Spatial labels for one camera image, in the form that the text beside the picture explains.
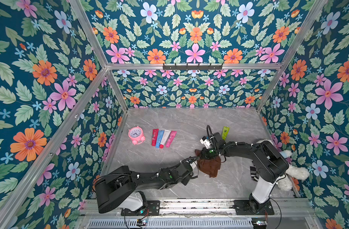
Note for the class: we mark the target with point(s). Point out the white toothpaste tube orange cap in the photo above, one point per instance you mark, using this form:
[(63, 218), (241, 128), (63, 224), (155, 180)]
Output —
[(194, 166)]

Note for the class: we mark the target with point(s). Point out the pink toothpaste tube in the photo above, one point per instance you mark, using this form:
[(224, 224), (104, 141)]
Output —
[(170, 139)]

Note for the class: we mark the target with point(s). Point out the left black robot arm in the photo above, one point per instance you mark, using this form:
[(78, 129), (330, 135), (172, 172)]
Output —
[(124, 188)]

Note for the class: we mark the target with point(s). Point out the pink alarm clock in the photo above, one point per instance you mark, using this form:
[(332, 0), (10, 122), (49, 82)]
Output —
[(136, 135)]

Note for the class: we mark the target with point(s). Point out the brown cloth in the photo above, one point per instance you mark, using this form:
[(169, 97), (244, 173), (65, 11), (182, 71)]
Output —
[(210, 166)]

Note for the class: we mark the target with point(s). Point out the white teddy bear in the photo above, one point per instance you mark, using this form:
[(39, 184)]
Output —
[(285, 183)]

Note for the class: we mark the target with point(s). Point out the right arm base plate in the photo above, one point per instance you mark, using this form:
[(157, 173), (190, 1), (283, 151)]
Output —
[(252, 207)]

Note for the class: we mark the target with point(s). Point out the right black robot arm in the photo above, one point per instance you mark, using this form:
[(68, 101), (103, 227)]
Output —
[(268, 162)]

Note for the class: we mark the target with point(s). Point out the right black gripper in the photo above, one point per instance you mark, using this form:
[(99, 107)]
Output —
[(208, 153)]

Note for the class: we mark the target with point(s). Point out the striped black white cloth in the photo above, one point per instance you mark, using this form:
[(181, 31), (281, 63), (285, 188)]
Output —
[(254, 174)]

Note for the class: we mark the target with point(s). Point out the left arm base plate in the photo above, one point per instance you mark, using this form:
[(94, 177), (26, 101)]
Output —
[(150, 208)]

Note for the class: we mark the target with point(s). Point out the magenta toothpaste tube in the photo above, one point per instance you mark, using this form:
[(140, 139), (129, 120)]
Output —
[(154, 136)]

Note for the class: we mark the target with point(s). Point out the green toothpaste tube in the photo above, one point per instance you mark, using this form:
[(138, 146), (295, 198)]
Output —
[(225, 132)]

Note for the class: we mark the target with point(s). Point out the white toothpaste tube red cap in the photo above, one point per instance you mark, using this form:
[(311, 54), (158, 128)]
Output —
[(165, 136)]

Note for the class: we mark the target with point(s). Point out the blue toothpaste tube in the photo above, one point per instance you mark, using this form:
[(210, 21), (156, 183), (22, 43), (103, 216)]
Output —
[(159, 138)]

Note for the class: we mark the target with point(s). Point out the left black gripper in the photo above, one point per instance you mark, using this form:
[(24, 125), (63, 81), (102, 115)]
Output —
[(187, 180)]

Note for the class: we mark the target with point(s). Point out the metal hook rail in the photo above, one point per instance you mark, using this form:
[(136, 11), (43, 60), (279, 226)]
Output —
[(185, 67)]

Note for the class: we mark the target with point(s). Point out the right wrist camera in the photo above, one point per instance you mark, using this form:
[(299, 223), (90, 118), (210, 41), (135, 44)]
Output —
[(206, 142)]

